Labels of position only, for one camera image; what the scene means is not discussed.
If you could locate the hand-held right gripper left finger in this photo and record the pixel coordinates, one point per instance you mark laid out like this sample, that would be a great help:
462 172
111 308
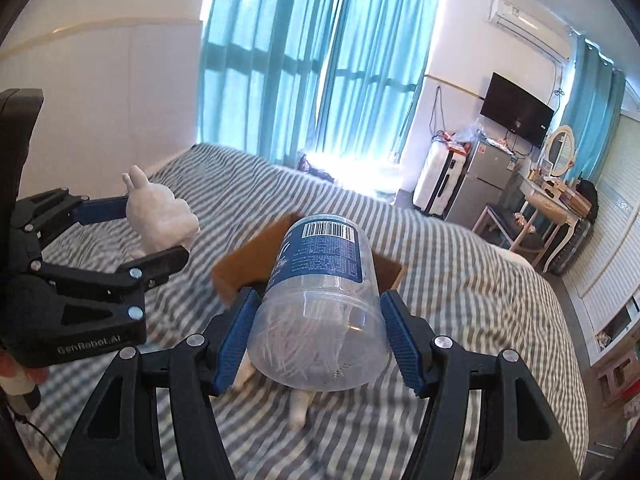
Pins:
234 341

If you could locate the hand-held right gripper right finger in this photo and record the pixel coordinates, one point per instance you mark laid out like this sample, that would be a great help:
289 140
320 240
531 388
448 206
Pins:
401 342

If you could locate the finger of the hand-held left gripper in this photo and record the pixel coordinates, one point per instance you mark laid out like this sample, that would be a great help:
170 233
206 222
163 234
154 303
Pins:
160 260
102 210

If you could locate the white rabbit figurine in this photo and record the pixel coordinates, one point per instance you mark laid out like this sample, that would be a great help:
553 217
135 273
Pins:
160 215

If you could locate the brown cardboard box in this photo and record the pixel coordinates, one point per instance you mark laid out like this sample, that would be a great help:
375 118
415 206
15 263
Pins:
240 271

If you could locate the clear plastic jar blue label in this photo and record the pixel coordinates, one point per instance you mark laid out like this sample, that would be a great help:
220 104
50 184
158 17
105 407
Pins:
320 310

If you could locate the person's left hand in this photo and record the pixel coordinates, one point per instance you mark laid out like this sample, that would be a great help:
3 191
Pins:
36 374

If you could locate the grey striped bed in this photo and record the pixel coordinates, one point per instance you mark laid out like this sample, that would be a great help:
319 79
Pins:
460 310

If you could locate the white animal figurine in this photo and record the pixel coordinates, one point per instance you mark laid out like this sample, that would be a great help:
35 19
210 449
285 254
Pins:
299 407

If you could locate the wooden chair dark cushion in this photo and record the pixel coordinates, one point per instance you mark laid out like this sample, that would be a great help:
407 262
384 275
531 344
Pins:
505 220

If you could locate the white suitcase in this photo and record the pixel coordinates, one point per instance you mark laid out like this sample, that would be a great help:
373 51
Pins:
437 182

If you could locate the silver mini fridge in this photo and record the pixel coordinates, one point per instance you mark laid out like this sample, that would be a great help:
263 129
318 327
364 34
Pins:
482 185

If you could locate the dark cloth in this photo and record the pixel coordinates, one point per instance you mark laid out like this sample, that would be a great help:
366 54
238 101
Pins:
315 167

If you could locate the white dressing table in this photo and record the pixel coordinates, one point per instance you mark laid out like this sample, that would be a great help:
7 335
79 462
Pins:
545 200

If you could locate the pink plastic stool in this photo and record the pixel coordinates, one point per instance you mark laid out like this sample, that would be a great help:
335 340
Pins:
614 380

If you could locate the teal window curtain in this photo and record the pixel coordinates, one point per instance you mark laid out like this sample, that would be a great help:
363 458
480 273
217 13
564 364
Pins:
375 60
260 60

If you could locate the clear plastic bag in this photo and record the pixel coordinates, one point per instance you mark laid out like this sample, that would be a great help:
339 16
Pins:
470 136

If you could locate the wooden box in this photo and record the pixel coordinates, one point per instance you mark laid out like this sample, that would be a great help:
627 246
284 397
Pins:
577 204

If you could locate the black bag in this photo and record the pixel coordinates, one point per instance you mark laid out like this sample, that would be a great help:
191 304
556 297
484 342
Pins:
587 200

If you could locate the white louvered wardrobe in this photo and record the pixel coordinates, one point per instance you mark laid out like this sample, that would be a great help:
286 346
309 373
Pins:
612 240

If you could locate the white oval mirror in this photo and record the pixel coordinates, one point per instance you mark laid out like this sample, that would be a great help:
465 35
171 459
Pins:
560 150

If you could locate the narrow teal curtain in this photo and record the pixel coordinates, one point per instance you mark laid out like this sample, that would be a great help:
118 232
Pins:
592 110

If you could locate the white air conditioner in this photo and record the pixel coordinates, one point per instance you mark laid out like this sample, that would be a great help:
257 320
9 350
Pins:
530 27

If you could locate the black wall television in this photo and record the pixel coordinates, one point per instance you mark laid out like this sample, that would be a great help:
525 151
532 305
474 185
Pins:
517 109

